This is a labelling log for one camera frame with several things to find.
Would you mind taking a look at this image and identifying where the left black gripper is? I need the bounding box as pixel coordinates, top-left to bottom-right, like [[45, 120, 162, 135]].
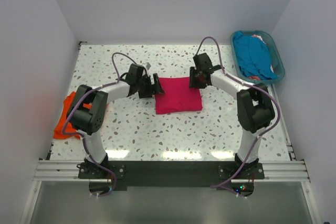
[[136, 73, 164, 99]]

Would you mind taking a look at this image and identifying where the pink t shirt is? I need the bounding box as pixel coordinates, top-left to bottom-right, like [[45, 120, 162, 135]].
[[155, 77, 203, 114]]

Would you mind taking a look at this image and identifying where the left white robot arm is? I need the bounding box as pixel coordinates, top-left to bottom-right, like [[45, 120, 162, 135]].
[[62, 63, 165, 178]]

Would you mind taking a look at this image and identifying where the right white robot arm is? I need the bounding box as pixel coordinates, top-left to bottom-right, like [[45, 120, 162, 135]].
[[189, 53, 275, 178]]

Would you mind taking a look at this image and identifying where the blue t shirt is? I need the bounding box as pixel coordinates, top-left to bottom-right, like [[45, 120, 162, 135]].
[[233, 31, 277, 80]]

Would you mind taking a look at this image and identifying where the white cloth in basket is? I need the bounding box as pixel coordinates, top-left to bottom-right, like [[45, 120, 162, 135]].
[[251, 34, 265, 44]]

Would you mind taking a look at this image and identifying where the teal plastic basket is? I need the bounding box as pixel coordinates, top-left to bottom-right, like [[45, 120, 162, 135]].
[[230, 30, 285, 86]]

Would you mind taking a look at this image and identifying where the folded orange t shirt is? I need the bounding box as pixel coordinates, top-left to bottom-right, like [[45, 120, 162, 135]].
[[53, 91, 92, 140]]

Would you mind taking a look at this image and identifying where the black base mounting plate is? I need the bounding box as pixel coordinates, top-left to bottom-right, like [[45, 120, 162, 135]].
[[77, 160, 265, 196]]

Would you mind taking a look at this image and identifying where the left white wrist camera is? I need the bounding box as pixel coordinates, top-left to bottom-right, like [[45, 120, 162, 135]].
[[144, 62, 151, 70]]

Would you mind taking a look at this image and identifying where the aluminium frame rail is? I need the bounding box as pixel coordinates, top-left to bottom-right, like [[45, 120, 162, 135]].
[[34, 160, 309, 182]]

